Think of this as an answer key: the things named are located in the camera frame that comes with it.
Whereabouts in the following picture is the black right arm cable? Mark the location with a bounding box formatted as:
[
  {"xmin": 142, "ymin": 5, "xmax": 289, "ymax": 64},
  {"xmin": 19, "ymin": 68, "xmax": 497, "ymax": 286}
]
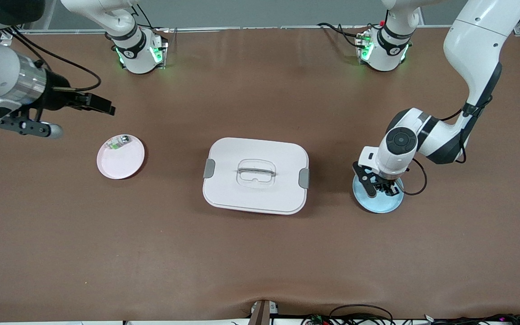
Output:
[{"xmin": 9, "ymin": 26, "xmax": 103, "ymax": 93}]

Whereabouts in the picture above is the green and white switch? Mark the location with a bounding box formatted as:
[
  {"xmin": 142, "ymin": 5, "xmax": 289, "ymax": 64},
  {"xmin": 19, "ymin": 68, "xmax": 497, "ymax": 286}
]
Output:
[{"xmin": 108, "ymin": 135, "xmax": 133, "ymax": 150}]

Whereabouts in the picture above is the black cable bundle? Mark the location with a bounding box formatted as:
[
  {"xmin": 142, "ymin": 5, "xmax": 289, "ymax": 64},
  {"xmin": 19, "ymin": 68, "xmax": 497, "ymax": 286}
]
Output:
[{"xmin": 424, "ymin": 313, "xmax": 520, "ymax": 325}]

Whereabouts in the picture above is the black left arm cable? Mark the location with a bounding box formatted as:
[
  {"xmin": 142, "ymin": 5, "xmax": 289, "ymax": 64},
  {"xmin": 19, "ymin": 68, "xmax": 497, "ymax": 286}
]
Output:
[{"xmin": 398, "ymin": 93, "xmax": 493, "ymax": 197}]

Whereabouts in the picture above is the white lidded box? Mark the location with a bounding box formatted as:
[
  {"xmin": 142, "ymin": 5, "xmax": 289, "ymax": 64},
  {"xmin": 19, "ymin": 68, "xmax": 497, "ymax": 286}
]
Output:
[{"xmin": 202, "ymin": 137, "xmax": 310, "ymax": 215}]

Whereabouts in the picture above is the pink round plate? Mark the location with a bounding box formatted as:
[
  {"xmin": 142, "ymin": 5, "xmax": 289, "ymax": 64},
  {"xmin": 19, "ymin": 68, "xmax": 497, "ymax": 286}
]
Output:
[{"xmin": 97, "ymin": 134, "xmax": 146, "ymax": 180}]

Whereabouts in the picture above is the black base cable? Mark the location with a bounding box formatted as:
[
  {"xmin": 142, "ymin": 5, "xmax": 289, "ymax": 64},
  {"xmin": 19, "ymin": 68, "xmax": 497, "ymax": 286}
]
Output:
[
  {"xmin": 125, "ymin": 0, "xmax": 170, "ymax": 34},
  {"xmin": 317, "ymin": 22, "xmax": 371, "ymax": 48}
]

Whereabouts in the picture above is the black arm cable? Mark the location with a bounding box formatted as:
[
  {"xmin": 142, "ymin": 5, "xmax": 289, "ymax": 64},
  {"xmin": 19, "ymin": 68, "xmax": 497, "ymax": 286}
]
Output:
[
  {"xmin": 9, "ymin": 26, "xmax": 103, "ymax": 93},
  {"xmin": 398, "ymin": 93, "xmax": 493, "ymax": 197}
]

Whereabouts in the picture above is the light blue round plate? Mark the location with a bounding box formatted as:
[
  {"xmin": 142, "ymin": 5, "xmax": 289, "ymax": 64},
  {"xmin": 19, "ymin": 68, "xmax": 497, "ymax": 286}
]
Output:
[{"xmin": 353, "ymin": 174, "xmax": 404, "ymax": 214}]

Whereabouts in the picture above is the black left base cable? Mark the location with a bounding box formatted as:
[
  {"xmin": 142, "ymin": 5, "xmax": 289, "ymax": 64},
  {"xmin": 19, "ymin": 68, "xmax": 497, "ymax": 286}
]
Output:
[{"xmin": 317, "ymin": 22, "xmax": 371, "ymax": 48}]

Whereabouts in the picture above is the brown camera post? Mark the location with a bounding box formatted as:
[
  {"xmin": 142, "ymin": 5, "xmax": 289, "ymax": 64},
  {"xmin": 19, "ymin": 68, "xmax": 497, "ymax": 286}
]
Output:
[{"xmin": 249, "ymin": 300, "xmax": 279, "ymax": 325}]

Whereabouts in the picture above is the black looped cable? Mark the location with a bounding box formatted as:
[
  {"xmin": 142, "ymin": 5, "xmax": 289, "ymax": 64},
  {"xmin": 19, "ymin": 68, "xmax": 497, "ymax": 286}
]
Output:
[{"xmin": 329, "ymin": 304, "xmax": 395, "ymax": 325}]

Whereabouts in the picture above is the small circuit board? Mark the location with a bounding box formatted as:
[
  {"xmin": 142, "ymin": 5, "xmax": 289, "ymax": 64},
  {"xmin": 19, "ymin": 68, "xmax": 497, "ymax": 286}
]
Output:
[{"xmin": 301, "ymin": 314, "xmax": 333, "ymax": 325}]

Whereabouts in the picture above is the black right base cable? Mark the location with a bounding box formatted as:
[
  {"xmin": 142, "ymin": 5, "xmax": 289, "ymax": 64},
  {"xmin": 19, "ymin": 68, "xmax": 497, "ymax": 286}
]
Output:
[{"xmin": 125, "ymin": 0, "xmax": 170, "ymax": 34}]

